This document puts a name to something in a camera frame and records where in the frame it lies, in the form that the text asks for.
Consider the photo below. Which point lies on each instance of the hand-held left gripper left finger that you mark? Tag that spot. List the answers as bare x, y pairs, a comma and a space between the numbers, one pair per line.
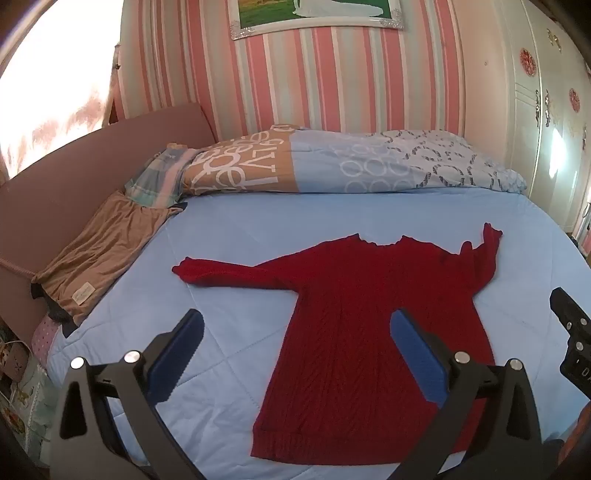
178, 355

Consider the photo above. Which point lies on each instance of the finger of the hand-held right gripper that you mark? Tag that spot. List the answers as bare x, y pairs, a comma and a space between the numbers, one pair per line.
570, 307

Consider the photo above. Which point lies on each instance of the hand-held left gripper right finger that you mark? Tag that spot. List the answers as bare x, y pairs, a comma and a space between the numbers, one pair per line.
415, 355

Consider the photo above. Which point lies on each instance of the red knit sweater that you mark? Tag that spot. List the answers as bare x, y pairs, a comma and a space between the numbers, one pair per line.
351, 323

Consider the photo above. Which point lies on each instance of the dark cloth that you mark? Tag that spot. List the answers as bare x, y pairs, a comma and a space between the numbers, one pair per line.
57, 314

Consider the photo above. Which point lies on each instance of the brown garment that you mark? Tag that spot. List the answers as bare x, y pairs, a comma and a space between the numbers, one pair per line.
101, 249

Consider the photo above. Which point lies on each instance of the pink polka dot cloth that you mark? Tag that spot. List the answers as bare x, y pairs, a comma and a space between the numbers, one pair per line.
44, 337

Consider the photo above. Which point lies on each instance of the light blue quilted bedspread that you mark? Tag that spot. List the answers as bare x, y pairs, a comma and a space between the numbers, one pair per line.
231, 230

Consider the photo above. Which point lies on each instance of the pale printed cloth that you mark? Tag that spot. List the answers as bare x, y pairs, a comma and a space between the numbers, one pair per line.
27, 406

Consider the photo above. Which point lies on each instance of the white wardrobe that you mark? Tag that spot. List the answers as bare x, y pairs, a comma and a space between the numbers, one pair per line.
531, 138

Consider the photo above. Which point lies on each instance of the plaid pillow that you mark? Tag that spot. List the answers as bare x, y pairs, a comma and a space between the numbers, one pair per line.
152, 180

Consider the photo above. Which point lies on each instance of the pink headboard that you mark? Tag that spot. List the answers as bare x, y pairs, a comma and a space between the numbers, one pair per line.
92, 157

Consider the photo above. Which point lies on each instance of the patterned blue tan pillow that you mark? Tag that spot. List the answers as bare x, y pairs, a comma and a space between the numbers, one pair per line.
323, 157

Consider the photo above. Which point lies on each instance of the bright window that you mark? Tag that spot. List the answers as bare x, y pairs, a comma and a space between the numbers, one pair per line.
46, 92

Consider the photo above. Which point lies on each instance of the framed wall picture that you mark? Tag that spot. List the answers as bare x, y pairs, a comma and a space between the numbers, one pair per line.
323, 9

